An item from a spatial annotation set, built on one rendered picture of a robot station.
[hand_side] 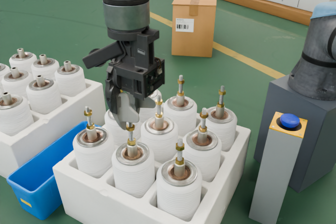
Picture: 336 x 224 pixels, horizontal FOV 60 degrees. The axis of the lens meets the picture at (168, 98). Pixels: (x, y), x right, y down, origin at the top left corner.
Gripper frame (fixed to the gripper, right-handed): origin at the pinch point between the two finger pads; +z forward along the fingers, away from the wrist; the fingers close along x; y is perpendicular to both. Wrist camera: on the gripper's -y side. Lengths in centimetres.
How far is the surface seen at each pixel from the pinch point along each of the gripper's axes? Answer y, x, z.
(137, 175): 4.2, -3.3, 11.5
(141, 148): 1.5, 2.3, 9.3
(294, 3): -2, 217, 24
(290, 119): 29.2, 19.7, 1.6
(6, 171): -42, -9, 30
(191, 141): 10.3, 10.3, 9.2
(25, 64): -63, 19, 11
